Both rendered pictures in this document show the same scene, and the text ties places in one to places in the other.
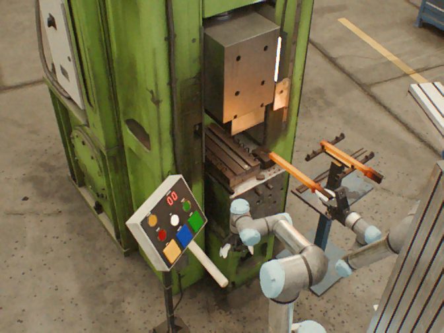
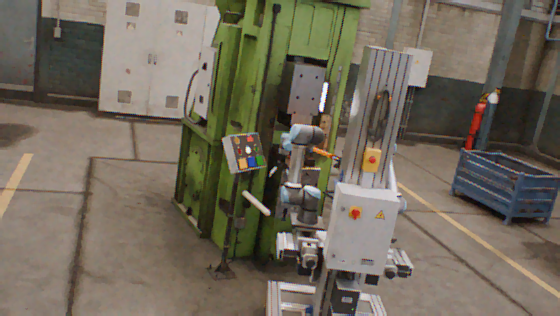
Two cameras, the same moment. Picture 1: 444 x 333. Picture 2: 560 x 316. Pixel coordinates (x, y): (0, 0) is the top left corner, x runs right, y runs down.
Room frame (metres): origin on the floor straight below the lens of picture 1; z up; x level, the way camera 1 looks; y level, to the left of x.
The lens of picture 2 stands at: (-2.42, -0.49, 2.11)
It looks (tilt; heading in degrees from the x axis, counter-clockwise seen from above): 15 degrees down; 6
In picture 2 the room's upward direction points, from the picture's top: 10 degrees clockwise
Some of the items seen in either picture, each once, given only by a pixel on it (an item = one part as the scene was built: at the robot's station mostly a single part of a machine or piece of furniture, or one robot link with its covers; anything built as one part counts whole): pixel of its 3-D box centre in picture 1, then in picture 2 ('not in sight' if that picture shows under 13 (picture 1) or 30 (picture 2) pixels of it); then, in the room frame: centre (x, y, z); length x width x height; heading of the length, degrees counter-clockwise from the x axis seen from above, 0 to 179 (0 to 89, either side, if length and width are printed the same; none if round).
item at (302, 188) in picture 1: (333, 168); not in sight; (2.29, -0.67, 0.71); 0.60 x 0.04 x 0.01; 130
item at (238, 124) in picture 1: (222, 99); (289, 114); (2.13, 0.00, 1.32); 0.42 x 0.20 x 0.10; 37
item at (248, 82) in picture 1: (230, 53); (298, 86); (2.16, -0.03, 1.56); 0.42 x 0.39 x 0.40; 37
